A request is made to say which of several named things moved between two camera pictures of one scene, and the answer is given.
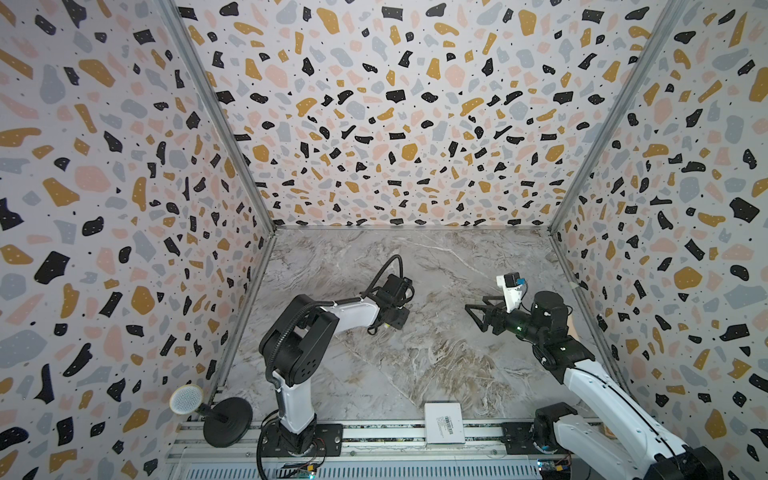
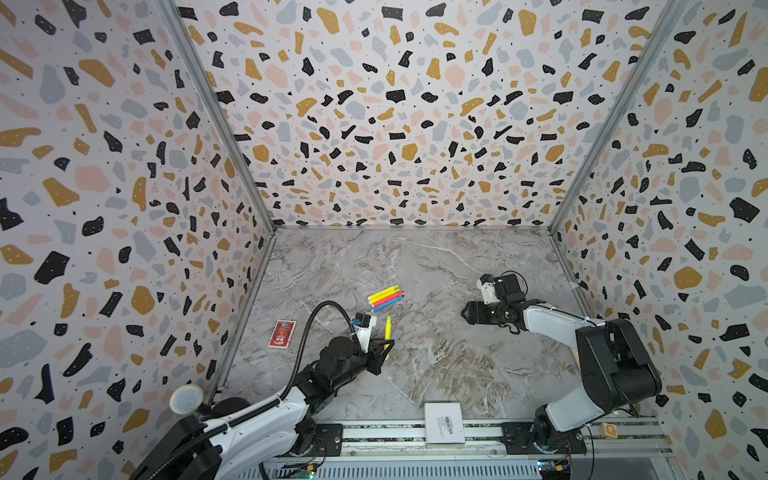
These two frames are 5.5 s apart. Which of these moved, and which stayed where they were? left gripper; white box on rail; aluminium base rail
Moved: left gripper
Stayed: white box on rail; aluminium base rail
